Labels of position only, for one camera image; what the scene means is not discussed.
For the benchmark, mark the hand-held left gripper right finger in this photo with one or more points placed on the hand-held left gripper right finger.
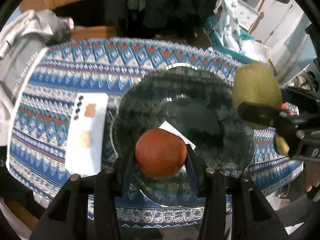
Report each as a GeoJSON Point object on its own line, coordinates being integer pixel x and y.
{"type": "Point", "coordinates": [191, 171]}

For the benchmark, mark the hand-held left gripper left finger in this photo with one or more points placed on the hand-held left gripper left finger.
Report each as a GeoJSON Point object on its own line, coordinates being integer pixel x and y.
{"type": "Point", "coordinates": [128, 172]}

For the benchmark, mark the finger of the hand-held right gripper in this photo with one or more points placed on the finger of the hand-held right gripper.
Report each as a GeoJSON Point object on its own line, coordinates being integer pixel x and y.
{"type": "Point", "coordinates": [297, 96]}
{"type": "Point", "coordinates": [257, 113]}

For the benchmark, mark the green pear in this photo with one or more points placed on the green pear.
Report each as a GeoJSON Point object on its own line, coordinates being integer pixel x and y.
{"type": "Point", "coordinates": [255, 85]}

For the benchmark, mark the orange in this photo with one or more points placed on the orange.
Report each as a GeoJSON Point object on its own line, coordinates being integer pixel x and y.
{"type": "Point", "coordinates": [161, 153]}

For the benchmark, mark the clear glass plate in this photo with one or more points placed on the clear glass plate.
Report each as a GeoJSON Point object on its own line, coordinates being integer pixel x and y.
{"type": "Point", "coordinates": [175, 100]}

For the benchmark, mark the person's right hand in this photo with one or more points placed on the person's right hand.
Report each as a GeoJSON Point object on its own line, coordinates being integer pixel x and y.
{"type": "Point", "coordinates": [313, 177]}

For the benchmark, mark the group of shoes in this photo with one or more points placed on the group of shoes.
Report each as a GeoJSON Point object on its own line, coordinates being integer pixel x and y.
{"type": "Point", "coordinates": [303, 81]}

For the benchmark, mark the shoe rack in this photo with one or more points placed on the shoe rack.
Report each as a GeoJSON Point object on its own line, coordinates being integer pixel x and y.
{"type": "Point", "coordinates": [310, 67]}

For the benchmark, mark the white smartphone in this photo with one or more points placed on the white smartphone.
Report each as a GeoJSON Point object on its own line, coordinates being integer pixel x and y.
{"type": "Point", "coordinates": [85, 155]}

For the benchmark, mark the white paper card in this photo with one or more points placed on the white paper card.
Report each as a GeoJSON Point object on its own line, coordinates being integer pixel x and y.
{"type": "Point", "coordinates": [172, 127]}

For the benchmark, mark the clear plastic bag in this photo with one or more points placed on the clear plastic bag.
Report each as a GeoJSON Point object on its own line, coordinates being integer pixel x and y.
{"type": "Point", "coordinates": [255, 48]}

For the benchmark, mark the white appliance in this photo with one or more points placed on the white appliance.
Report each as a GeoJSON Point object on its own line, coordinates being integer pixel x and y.
{"type": "Point", "coordinates": [275, 22]}

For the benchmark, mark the white printed bag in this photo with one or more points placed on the white printed bag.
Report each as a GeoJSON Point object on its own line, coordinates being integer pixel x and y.
{"type": "Point", "coordinates": [230, 25]}

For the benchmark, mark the teal plastic basket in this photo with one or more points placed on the teal plastic basket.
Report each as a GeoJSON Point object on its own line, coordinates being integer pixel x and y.
{"type": "Point", "coordinates": [212, 30]}

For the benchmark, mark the white storage box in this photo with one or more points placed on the white storage box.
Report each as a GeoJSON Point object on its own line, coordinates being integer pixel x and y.
{"type": "Point", "coordinates": [246, 12]}

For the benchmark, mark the wooden rack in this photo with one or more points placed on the wooden rack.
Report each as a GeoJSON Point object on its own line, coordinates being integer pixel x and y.
{"type": "Point", "coordinates": [262, 3]}

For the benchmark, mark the blue patterned tablecloth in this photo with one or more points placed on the blue patterned tablecloth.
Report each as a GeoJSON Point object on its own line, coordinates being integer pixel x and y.
{"type": "Point", "coordinates": [50, 80]}

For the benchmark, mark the dark hanging jacket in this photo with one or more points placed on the dark hanging jacket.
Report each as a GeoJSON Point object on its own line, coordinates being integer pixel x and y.
{"type": "Point", "coordinates": [162, 5]}

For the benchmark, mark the grey clothing pile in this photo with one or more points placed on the grey clothing pile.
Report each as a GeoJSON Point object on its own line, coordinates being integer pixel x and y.
{"type": "Point", "coordinates": [25, 35]}

